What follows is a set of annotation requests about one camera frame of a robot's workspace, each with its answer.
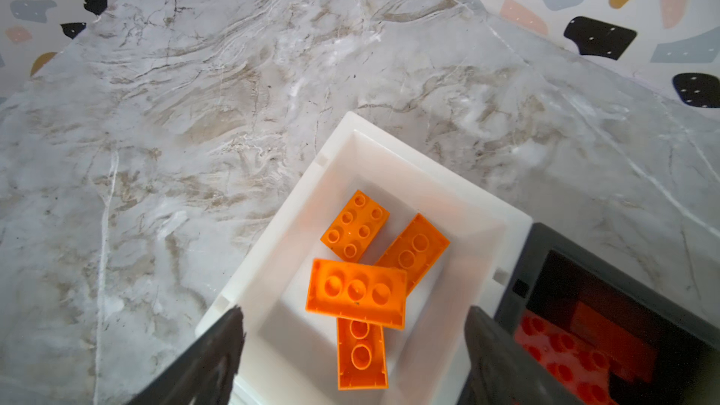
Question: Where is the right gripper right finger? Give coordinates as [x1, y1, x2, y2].
[462, 306, 581, 404]

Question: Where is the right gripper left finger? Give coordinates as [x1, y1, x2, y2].
[129, 307, 246, 404]

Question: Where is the red lego brick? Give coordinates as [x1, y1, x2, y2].
[569, 302, 657, 383]
[514, 310, 615, 404]

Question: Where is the orange lego plate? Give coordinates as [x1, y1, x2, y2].
[337, 318, 388, 390]

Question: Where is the orange lego brick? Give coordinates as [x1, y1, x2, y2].
[321, 189, 390, 263]
[306, 259, 407, 330]
[376, 214, 450, 296]

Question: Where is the black middle bin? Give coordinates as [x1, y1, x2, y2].
[459, 223, 719, 404]

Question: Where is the left white bin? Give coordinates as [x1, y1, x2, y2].
[198, 112, 533, 404]

